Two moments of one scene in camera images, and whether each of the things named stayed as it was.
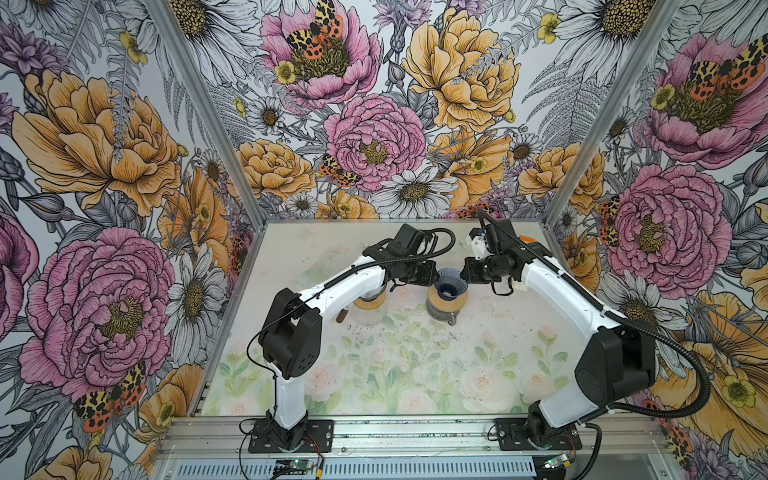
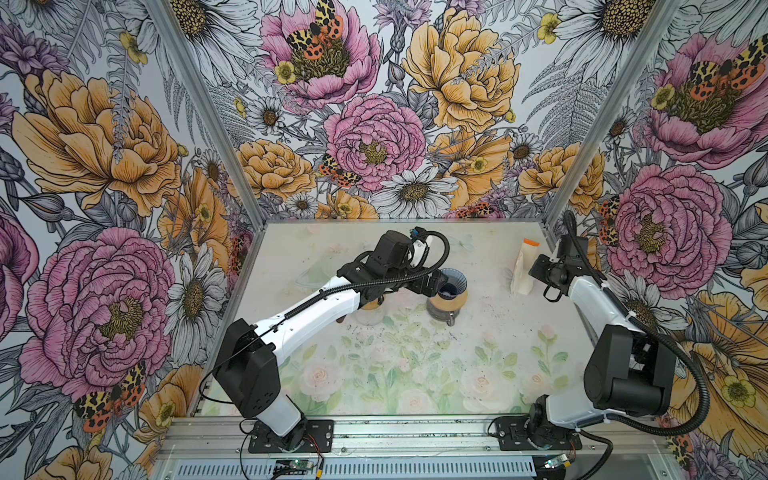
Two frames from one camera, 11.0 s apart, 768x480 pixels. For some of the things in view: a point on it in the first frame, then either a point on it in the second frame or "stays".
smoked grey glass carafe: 440,315 stays
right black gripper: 470,275 -> 540,263
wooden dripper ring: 441,304 stays
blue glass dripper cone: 450,284 stays
